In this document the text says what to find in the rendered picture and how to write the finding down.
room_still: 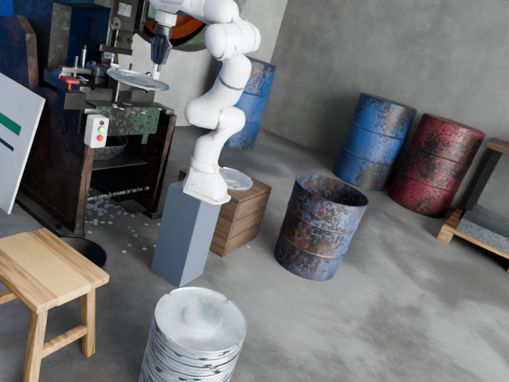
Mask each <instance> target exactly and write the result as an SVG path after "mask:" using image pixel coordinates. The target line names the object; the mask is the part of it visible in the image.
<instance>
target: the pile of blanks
mask: <svg viewBox="0 0 509 382"><path fill-rule="evenodd" d="M244 339H245V337H244V338H243V340H244ZM243 340H242V342H241V343H240V344H238V343H236V344H237V346H236V347H234V348H233V349H231V350H228V351H225V352H221V353H215V354H204V353H198V352H192V351H189V350H187V349H183V348H181V347H179V346H177V345H176V344H174V343H172V342H171V338H170V339H168V338H166V337H165V336H164V335H163V334H162V332H161V331H160V330H159V328H158V326H157V324H156V321H155V313H154V317H153V319H152V323H151V329H150V331H149V335H148V342H147V346H146V349H145V353H144V358H143V361H142V367H141V372H140V376H139V382H230V378H231V376H232V374H233V372H234V369H235V366H236V361H237V358H238V355H239V353H240V351H241V348H242V343H243Z"/></svg>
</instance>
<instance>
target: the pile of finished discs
mask: <svg viewBox="0 0 509 382"><path fill-rule="evenodd" d="M219 173H220V175H221V176H222V178H223V179H224V181H225V182H226V184H227V189H236V190H246V188H247V189H250V188H252V185H253V181H251V178H250V177H249V176H247V175H246V174H244V173H242V172H240V171H237V170H234V169H232V168H226V167H224V168H220V166H219Z"/></svg>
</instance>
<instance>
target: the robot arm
mask: <svg viewBox="0 0 509 382"><path fill-rule="evenodd" d="M149 2H150V3H151V5H152V7H153V8H154V9H157V11H156V15H155V20H156V21H157V22H158V23H157V24H156V25H155V32H156V34H155V37H154V38H150V41H151V61H153V63H154V64H153V73H152V77H151V78H152V79H153V80H158V78H159V74H160V72H161V66H162V65H165V64H166V62H167V59H168V56H169V54H170V50H171V49H172V48H173V45H171V44H170V37H171V36H172V32H173V28H172V26H175V24H176V16H177V14H178V15H180V16H186V15H187V14H189V15H191V16H193V17H194V18H196V19H198V20H200V21H202V22H204V23H206V24H208V25H210V26H209V27H208V28H207V29H206V31H205V39H204V41H205V46H206V48H207V50H208V51H209V52H210V53H211V54H212V55H213V56H214V58H215V59H216V60H218V61H222V62H223V64H222V68H221V69H220V73H219V74H218V76H217V79H216V80H215V82H214V85H213V86H212V88H211V89H210V90H209V91H208V92H206V93H205V94H204V95H203V96H200V97H198V98H196V99H192V100H191V101H190V102H188V103H187V105H186V106H185V110H184V114H185V118H186V120H187V122H189V123H191V124H193V125H196V126H197V127H204V128H208V129H212V130H211V132H210V133H208V134H206V135H204V136H200V137H199V138H197V140H196V141H195V147H194V150H193V154H192V156H191V159H190V162H189V169H188V171H187V175H186V178H185V179H184V181H183V183H182V188H183V192H184V193H187V194H189V195H191V196H194V197H196V198H198V199H201V200H204V201H206V202H209V203H211V204H212V205H221V204H223V203H225V202H228V201H229V200H230V197H231V196H229V195H228V194H227V184H226V182H225V181H224V179H223V178H222V176H221V175H220V173H219V166H218V162H217V160H218V158H219V155H220V150H221V149H222V147H223V144H224V143H225V142H226V140H227V139H228V138H229V137H231V136H232V135H233V134H234V133H237V132H239V131H240V130H241V129H242V128H243V127H244V125H245V114H244V112H243V111H242V110H240V109H238V108H236V107H233V106H232V105H234V104H236V103H237V102H238V100H239V98H240V96H241V94H242V92H243V90H244V88H245V85H246V83H247V81H248V78H249V76H250V73H251V62H250V61H249V60H248V59H247V58H246V57H245V56H244V55H242V54H245V53H246V54H248V53H251V52H254V51H256V50H257V49H258V47H259V45H260V42H261V36H260V33H259V31H258V29H257V28H256V27H255V26H254V25H252V24H251V23H249V22H248V21H247V20H246V19H244V20H242V19H241V18H240V17H239V9H238V7H237V5H236V3H235V2H234V1H233V0H149Z"/></svg>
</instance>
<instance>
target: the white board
mask: <svg viewBox="0 0 509 382"><path fill-rule="evenodd" d="M44 103H45V99H44V98H43V97H41V96H39V95H37V94H35V93H34V92H32V91H30V90H29V89H27V88H26V87H24V86H21V85H20V84H19V83H17V82H15V81H13V80H12V79H10V78H9V77H6V76H5V75H4V74H1V73H0V208H2V209H3V210H4V211H5V212H6V213H7V214H10V213H11V209H12V206H13V204H14V200H15V196H16V194H17V190H18V187H19V184H20V180H21V177H22V174H23V170H24V167H25V164H26V162H27V158H28V154H29V152H30V148H31V145H32V142H33V138H34V135H35V132H36V128H37V126H38V122H39V119H40V116H41V113H42V109H43V106H44Z"/></svg>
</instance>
